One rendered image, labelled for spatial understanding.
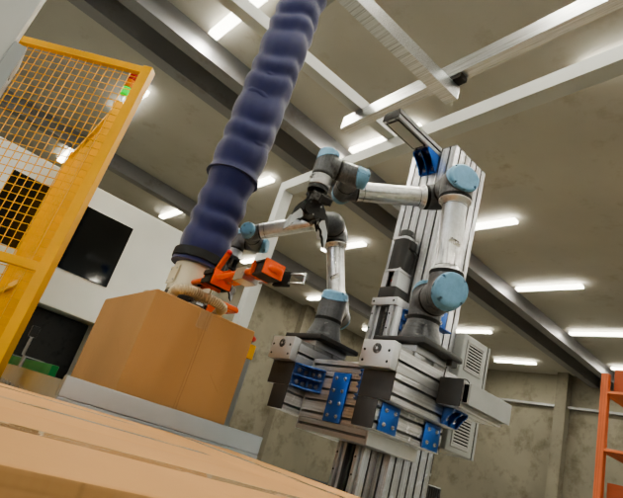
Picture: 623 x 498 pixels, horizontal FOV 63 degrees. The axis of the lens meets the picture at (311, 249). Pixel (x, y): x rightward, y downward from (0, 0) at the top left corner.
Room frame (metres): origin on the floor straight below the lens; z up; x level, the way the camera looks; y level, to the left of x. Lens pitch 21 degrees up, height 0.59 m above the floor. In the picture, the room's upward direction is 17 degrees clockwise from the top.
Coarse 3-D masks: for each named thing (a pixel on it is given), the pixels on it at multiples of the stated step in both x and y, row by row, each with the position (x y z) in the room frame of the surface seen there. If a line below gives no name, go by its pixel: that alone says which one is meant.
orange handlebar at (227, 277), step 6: (246, 270) 1.60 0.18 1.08; (270, 270) 1.49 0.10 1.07; (276, 270) 1.49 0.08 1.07; (282, 270) 1.50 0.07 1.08; (216, 276) 1.78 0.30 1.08; (222, 276) 1.74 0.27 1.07; (228, 276) 1.70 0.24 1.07; (192, 282) 1.95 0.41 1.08; (198, 282) 1.91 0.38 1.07; (228, 282) 1.75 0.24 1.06; (234, 282) 1.73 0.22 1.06; (204, 288) 1.96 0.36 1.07; (228, 306) 2.19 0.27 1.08; (234, 306) 2.20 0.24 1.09; (228, 312) 2.26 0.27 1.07; (234, 312) 2.23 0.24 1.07
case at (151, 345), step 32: (96, 320) 2.16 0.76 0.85; (128, 320) 1.80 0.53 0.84; (160, 320) 1.69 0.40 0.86; (192, 320) 1.75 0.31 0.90; (224, 320) 1.81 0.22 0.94; (96, 352) 1.98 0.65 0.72; (128, 352) 1.69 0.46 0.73; (160, 352) 1.71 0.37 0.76; (192, 352) 1.77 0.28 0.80; (224, 352) 1.83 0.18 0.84; (128, 384) 1.68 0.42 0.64; (160, 384) 1.73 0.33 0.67; (192, 384) 1.79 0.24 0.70; (224, 384) 1.85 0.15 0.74; (224, 416) 1.87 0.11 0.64
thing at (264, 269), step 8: (256, 264) 1.55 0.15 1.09; (264, 264) 1.48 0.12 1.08; (272, 264) 1.50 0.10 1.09; (280, 264) 1.51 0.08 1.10; (256, 272) 1.52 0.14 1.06; (264, 272) 1.49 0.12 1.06; (272, 272) 1.50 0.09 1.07; (264, 280) 1.56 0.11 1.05; (272, 280) 1.54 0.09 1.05; (280, 280) 1.52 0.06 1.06
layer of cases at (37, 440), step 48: (0, 384) 1.28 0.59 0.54; (0, 432) 0.43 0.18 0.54; (48, 432) 0.55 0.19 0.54; (96, 432) 0.74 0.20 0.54; (144, 432) 1.16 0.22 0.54; (0, 480) 0.31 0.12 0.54; (48, 480) 0.32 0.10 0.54; (96, 480) 0.35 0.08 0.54; (144, 480) 0.41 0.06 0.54; (192, 480) 0.51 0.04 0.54; (240, 480) 0.68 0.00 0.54; (288, 480) 1.02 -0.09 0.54
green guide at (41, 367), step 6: (12, 354) 2.85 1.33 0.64; (12, 360) 3.04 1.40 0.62; (18, 360) 2.89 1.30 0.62; (30, 360) 2.63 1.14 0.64; (36, 360) 2.40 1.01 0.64; (18, 366) 2.38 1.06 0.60; (24, 366) 2.69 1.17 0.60; (30, 366) 2.57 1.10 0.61; (36, 366) 2.46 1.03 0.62; (42, 366) 2.36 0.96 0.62; (48, 366) 2.26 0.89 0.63; (54, 366) 2.22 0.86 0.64; (42, 372) 2.32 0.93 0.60; (48, 372) 2.22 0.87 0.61; (54, 372) 2.23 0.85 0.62
